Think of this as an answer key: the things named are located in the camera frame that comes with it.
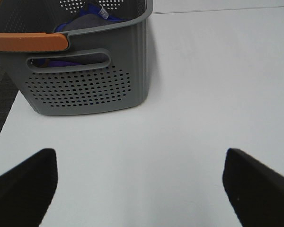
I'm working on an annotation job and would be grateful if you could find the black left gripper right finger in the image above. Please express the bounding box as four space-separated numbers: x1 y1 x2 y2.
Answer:
222 148 284 227

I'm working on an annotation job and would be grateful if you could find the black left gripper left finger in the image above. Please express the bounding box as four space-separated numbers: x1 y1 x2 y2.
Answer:
0 148 58 227

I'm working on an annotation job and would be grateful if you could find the grey perforated plastic basket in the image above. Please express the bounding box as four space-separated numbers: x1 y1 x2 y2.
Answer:
0 0 153 116

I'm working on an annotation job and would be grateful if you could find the grey cloth in basket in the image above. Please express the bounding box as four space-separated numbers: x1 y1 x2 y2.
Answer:
61 14 115 31

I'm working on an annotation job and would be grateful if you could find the blue cloth in basket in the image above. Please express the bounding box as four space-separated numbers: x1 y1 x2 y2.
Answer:
31 0 130 68

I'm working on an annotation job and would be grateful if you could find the orange basket handle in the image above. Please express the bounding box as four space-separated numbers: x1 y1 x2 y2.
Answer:
0 33 69 52

